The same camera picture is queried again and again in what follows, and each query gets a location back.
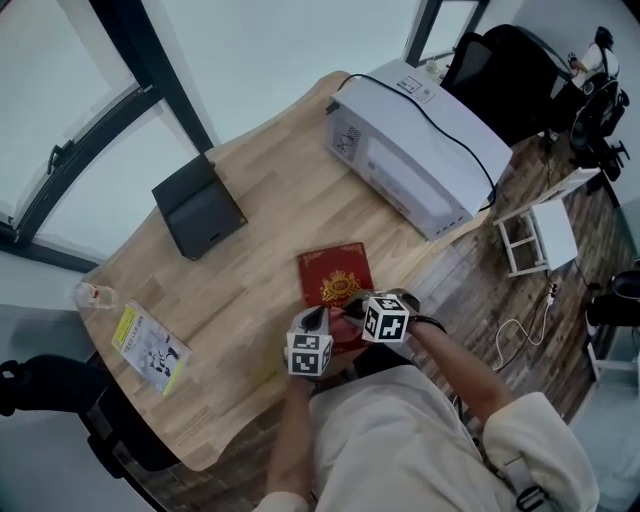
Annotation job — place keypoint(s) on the white low furniture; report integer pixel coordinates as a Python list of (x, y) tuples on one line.
[(617, 355)]

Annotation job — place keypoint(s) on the white wooden stool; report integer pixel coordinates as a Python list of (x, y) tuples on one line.
[(555, 230)]

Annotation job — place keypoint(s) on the person's right forearm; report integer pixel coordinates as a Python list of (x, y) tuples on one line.
[(465, 370)]

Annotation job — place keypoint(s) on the person's white jacket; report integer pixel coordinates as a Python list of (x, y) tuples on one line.
[(400, 440)]

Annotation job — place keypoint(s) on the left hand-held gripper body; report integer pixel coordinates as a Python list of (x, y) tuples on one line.
[(305, 357)]

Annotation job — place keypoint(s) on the black floor device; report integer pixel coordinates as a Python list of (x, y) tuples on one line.
[(615, 300)]

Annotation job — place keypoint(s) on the white power strip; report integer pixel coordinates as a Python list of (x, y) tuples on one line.
[(552, 294)]

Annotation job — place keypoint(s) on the red booklet with gold emblem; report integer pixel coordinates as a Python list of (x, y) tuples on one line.
[(332, 275)]

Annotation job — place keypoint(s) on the black cardboard box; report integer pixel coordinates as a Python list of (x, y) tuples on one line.
[(200, 210)]

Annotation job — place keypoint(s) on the black mesh office chair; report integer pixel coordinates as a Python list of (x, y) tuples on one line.
[(100, 400), (505, 80)]

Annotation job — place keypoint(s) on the yellow and white booklet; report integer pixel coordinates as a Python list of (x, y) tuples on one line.
[(150, 345)]

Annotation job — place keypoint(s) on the person's left forearm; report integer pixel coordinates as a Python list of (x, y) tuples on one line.
[(292, 440)]

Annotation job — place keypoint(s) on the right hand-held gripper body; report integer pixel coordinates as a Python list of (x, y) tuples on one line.
[(385, 322)]

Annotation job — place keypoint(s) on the black framed window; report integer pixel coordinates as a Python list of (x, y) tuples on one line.
[(165, 75)]

